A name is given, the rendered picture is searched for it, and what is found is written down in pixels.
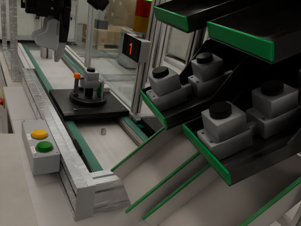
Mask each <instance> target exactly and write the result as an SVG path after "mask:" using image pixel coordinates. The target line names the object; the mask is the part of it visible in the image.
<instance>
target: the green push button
mask: <svg viewBox="0 0 301 226"><path fill-rule="evenodd" d="M37 150H38V151H41V152H48V151H50V150H52V143H50V142H48V141H42V142H39V143H38V144H37Z"/></svg>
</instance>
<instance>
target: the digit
mask: <svg viewBox="0 0 301 226"><path fill-rule="evenodd" d="M134 42H135V40H134V39H132V38H130V37H129V38H128V45H127V52H126V54H127V55H128V56H130V57H131V58H132V57H133V49H134Z"/></svg>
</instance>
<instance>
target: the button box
mask: <svg viewBox="0 0 301 226"><path fill-rule="evenodd" d="M21 128H22V139H23V143H24V146H25V149H26V153H27V156H28V160H29V163H30V167H31V170H32V174H33V175H34V176H36V175H41V174H48V173H54V172H59V171H60V151H59V149H58V147H57V145H56V143H55V141H54V138H53V136H52V134H51V132H50V130H49V127H48V125H47V123H46V121H45V119H39V120H27V121H22V122H21ZM36 129H43V130H45V131H47V136H46V137H45V138H42V139H37V138H34V137H33V136H32V132H33V131H34V130H36ZM42 141H48V142H50V143H52V150H50V151H48V152H41V151H38V150H37V144H38V143H39V142H42Z"/></svg>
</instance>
